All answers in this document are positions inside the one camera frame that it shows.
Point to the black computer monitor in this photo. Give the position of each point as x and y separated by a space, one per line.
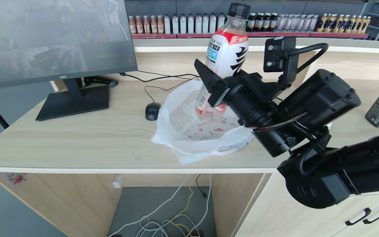
51 39

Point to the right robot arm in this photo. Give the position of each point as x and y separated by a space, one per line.
321 98

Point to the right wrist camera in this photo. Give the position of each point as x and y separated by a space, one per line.
280 54

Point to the white drink bottle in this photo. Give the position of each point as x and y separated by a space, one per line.
225 49

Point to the grey shop shelf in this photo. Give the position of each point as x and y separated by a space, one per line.
275 6

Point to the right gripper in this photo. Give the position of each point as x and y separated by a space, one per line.
252 102

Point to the black handheld device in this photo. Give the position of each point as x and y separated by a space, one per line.
97 80

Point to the white plastic shopping bag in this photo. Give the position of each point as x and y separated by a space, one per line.
183 138

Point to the black computer mouse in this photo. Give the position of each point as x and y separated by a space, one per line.
152 111

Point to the small white bracket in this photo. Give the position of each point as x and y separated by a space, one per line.
118 181

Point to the wooden counter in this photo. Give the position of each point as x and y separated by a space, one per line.
77 138

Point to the wooden drawer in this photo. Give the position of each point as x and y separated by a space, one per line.
271 188

